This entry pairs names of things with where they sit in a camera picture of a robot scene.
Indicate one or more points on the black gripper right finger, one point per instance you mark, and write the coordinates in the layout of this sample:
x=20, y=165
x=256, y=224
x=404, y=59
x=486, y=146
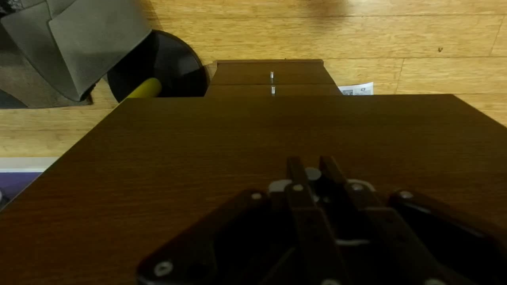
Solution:
x=380, y=232

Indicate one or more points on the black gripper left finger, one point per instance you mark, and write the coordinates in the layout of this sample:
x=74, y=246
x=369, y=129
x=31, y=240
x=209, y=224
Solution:
x=310, y=232

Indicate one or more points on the brown wooden drawer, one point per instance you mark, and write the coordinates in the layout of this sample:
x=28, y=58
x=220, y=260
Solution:
x=210, y=148

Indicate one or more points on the brown wooden drawer cabinet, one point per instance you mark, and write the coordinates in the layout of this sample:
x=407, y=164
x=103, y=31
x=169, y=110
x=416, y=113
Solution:
x=247, y=74

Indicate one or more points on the white paper slip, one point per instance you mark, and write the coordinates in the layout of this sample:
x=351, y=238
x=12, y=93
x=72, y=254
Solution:
x=358, y=89

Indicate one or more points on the yellow pole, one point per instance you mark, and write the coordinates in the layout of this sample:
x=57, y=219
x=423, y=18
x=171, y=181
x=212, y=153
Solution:
x=142, y=89

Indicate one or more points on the black round pole base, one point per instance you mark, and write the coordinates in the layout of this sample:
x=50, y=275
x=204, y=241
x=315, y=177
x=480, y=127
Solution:
x=168, y=64

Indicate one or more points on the gray bag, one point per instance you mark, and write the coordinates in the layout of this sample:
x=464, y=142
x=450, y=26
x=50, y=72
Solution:
x=68, y=42

